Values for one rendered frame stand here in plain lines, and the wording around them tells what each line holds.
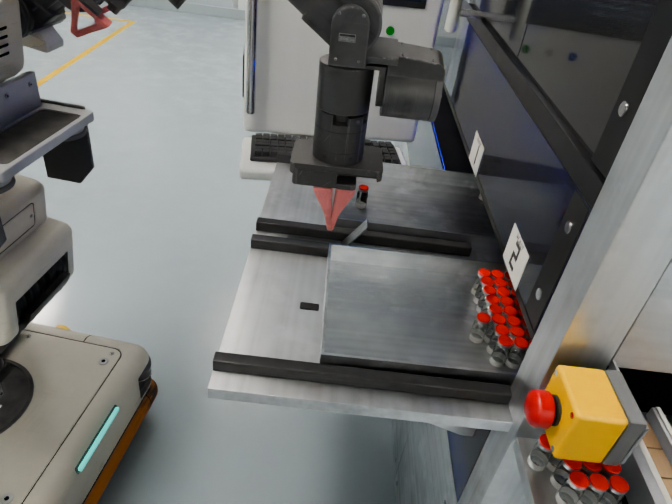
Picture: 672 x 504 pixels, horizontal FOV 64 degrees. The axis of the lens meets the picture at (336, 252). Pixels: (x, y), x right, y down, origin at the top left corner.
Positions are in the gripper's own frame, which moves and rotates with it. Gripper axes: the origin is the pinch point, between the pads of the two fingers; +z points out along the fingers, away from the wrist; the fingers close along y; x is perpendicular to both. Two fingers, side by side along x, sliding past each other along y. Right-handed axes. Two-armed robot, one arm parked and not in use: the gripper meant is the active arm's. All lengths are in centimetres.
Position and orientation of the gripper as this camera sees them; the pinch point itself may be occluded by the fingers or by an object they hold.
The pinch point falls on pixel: (330, 222)
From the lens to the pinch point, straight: 66.5
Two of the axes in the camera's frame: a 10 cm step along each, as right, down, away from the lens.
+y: 9.9, 1.0, 0.2
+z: -0.9, 8.1, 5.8
